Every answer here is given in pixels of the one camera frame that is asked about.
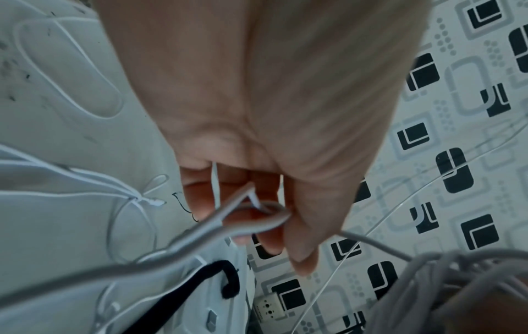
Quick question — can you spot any person's left hand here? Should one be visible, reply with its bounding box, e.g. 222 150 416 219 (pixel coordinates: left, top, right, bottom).
91 0 433 277

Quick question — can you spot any person's right hand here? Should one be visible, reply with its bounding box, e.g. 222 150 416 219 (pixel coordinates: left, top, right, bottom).
428 280 528 334

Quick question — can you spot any white USB cable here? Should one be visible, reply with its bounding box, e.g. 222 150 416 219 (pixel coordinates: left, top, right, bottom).
0 161 528 334

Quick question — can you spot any thin white earphone cable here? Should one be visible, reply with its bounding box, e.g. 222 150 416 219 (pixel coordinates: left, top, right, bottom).
0 16 171 265

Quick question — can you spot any white low table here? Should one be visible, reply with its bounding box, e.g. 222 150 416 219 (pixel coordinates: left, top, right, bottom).
0 0 257 334

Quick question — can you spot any white wall socket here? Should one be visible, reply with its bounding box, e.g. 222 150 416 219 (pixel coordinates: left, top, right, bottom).
251 292 290 324

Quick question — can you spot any black velcro strap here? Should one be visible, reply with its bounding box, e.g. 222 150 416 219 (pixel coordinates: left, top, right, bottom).
133 259 241 334

